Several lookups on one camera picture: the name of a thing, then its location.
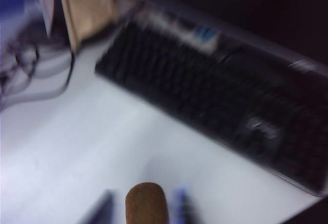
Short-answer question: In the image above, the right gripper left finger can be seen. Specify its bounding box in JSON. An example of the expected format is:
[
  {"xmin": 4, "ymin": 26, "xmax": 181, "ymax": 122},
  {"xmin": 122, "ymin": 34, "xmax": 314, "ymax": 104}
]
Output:
[{"xmin": 78, "ymin": 189, "xmax": 115, "ymax": 224}]

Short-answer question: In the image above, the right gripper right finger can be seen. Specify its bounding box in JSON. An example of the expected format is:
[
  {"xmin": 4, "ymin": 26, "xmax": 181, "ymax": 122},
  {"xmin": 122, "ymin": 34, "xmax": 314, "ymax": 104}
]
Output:
[{"xmin": 173, "ymin": 185, "xmax": 198, "ymax": 224}]

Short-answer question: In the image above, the brown fuzzy kiwi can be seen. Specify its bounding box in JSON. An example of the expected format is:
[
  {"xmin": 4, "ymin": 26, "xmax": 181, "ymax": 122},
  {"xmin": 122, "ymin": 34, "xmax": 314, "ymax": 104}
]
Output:
[{"xmin": 125, "ymin": 181, "xmax": 169, "ymax": 224}]

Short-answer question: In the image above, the black mechanical keyboard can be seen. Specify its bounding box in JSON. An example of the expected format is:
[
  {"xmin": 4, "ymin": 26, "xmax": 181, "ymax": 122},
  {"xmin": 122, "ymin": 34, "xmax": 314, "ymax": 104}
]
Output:
[{"xmin": 94, "ymin": 18, "xmax": 328, "ymax": 197}]

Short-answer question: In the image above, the grey monitor stand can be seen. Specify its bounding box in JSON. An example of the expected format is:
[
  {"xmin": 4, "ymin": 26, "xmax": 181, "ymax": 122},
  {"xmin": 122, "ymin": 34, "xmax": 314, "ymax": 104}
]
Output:
[{"xmin": 142, "ymin": 10, "xmax": 224, "ymax": 54}]

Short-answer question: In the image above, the beige tent-shaped desk organizer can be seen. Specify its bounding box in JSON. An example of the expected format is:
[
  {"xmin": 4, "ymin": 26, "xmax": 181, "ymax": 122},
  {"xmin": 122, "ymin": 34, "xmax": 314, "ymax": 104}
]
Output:
[{"xmin": 60, "ymin": 0, "xmax": 119, "ymax": 52}]

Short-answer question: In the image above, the black AOC computer monitor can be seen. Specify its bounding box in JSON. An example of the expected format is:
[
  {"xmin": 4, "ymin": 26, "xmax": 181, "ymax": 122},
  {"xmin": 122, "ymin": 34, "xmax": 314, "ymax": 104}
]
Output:
[{"xmin": 115, "ymin": 0, "xmax": 328, "ymax": 69}]

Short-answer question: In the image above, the white paper calendar sheet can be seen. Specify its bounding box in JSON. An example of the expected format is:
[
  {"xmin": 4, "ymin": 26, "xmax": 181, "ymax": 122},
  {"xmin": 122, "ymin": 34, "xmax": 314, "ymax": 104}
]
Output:
[{"xmin": 37, "ymin": 0, "xmax": 56, "ymax": 38}]

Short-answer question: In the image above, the black cable bundle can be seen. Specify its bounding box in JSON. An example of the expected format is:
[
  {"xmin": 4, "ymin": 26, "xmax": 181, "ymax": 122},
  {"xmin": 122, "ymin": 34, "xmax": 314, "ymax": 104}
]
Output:
[{"xmin": 0, "ymin": 35, "xmax": 75, "ymax": 108}]

